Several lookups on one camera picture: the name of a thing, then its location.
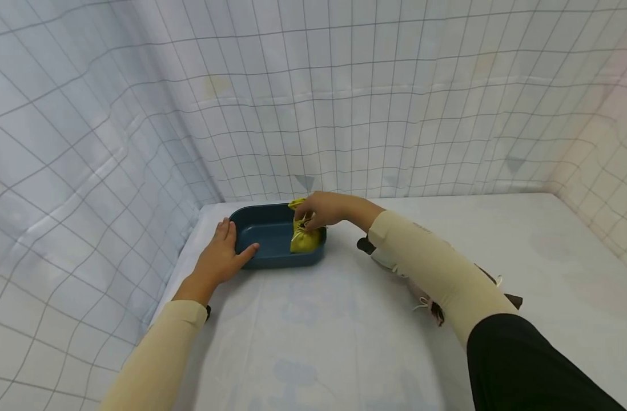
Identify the person's right hand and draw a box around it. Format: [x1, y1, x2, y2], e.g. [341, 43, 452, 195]
[293, 191, 365, 232]

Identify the person's left hand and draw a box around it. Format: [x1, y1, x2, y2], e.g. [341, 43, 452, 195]
[191, 217, 261, 288]

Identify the yellow drawstring pouch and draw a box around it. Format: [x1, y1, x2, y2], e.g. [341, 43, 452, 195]
[287, 198, 327, 255]

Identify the dark blue oval tray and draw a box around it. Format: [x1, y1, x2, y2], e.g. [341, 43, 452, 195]
[228, 203, 328, 271]

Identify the person's left forearm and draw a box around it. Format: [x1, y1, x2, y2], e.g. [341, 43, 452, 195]
[97, 276, 218, 411]

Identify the person's right forearm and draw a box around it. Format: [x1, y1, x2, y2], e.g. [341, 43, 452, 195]
[353, 197, 627, 411]

